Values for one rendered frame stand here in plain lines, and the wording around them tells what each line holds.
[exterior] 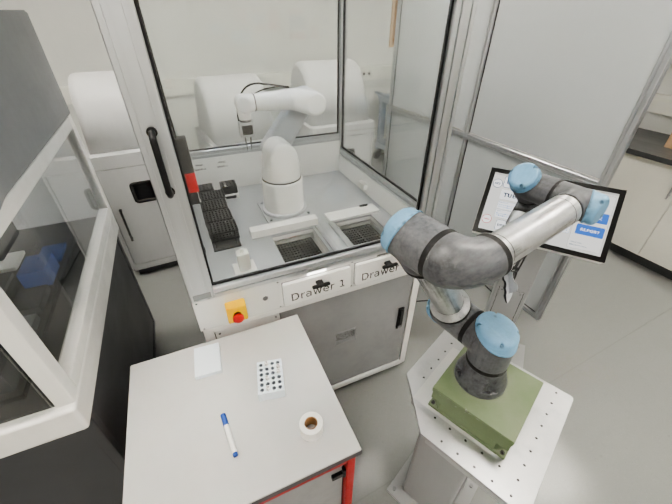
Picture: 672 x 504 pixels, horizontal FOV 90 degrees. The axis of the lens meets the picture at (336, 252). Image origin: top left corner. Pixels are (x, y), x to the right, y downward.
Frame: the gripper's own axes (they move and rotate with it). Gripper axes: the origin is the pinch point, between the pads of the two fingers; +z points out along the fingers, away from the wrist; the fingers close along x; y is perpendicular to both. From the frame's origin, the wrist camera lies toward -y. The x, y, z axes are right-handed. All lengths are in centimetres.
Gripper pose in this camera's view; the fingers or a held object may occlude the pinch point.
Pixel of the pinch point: (481, 291)
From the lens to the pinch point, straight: 108.5
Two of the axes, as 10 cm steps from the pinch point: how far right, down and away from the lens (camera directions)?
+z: -4.7, 8.8, 0.2
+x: 8.8, 4.7, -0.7
